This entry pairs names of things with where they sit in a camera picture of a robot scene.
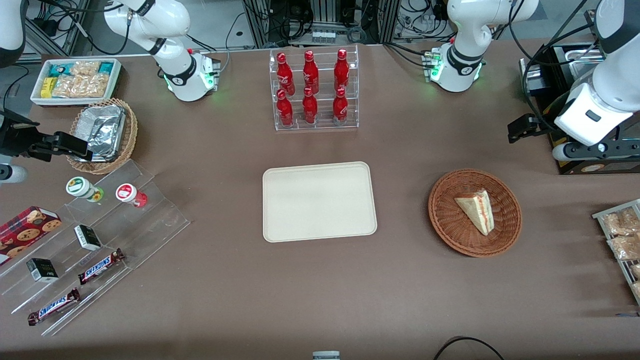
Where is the red tartan cookie box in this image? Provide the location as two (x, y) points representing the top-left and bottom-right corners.
(0, 206), (63, 266)

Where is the green label drink cup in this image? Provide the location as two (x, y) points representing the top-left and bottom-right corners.
(66, 176), (105, 203)

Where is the tan wicker basket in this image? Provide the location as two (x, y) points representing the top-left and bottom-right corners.
(66, 98), (138, 175)

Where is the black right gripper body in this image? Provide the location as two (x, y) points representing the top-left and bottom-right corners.
(0, 111), (40, 157)

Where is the clear bag of crackers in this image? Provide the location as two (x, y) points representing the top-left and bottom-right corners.
(80, 74), (111, 99)
(70, 61), (101, 77)
(52, 75), (84, 99)

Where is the red cola bottle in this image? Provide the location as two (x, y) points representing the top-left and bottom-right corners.
(302, 50), (320, 95)
(334, 48), (350, 92)
(276, 52), (296, 96)
(302, 87), (319, 125)
(332, 88), (349, 124)
(276, 90), (294, 127)

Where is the aluminium frame rack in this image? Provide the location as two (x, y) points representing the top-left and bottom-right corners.
(242, 0), (402, 49)

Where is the white rectangular snack bin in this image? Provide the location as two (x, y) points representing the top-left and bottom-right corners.
(30, 58), (123, 107)

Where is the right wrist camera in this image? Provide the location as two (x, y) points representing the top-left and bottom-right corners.
(0, 165), (28, 184)

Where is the clear acrylic stepped display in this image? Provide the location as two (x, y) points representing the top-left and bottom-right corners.
(0, 159), (191, 337)

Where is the aluminium foil container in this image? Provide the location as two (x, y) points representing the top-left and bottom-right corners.
(75, 105), (126, 162)

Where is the black cable on table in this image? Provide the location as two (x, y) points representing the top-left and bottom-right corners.
(432, 336), (506, 360)

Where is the brown round wicker basket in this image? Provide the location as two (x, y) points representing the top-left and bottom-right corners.
(428, 168), (523, 258)

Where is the cream plastic tray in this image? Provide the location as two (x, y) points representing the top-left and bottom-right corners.
(262, 161), (378, 243)

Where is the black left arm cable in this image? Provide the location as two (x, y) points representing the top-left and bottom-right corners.
(509, 0), (601, 133)

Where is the triangular sandwich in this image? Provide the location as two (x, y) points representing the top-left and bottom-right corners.
(454, 189), (496, 237)

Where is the small black box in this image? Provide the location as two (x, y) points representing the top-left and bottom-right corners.
(74, 225), (103, 252)
(26, 258), (60, 284)

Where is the Snickers chocolate bar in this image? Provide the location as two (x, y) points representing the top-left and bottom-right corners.
(77, 248), (126, 286)
(27, 288), (81, 327)

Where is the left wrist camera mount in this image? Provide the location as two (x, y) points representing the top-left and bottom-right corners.
(552, 139), (640, 162)

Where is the clear acrylic bottle rack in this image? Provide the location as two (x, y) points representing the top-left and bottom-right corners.
(269, 45), (360, 132)

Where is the red label drink cup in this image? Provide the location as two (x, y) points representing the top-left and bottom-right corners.
(116, 183), (148, 208)

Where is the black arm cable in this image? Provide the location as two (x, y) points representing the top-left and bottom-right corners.
(509, 0), (601, 133)
(30, 0), (132, 56)

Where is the black box with yellow panel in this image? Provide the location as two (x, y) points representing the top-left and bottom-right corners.
(520, 42), (640, 176)

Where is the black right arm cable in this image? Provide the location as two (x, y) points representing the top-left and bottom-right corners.
(30, 0), (132, 56)

